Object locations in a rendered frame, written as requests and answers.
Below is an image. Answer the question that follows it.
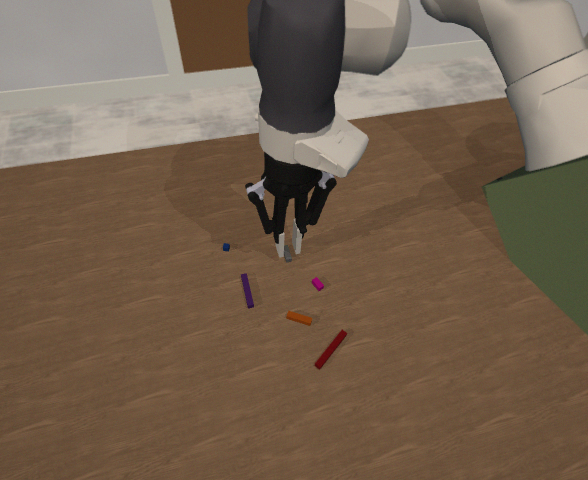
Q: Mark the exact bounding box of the red rod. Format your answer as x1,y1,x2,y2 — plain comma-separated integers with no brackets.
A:
315,330,347,370

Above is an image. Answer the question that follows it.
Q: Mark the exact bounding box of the grey rod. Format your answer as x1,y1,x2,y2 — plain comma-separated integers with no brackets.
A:
284,245,292,263

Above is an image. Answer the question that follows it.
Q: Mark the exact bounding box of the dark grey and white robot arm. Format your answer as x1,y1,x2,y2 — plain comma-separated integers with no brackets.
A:
247,0,588,178

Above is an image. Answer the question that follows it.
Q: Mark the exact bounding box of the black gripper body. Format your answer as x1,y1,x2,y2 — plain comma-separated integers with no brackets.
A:
261,152,322,199

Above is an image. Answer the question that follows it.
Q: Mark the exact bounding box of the purple rod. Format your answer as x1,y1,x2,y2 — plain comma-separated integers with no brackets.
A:
241,273,254,309

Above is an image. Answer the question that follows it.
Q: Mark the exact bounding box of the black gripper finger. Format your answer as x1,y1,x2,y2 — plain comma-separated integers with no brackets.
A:
292,171,337,254
245,177,291,258

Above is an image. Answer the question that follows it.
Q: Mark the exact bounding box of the magenta rectangular block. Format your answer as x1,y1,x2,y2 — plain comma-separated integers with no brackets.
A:
312,277,324,291

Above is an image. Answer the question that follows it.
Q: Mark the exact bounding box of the orange rod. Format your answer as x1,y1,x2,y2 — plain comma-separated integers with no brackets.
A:
286,311,312,326

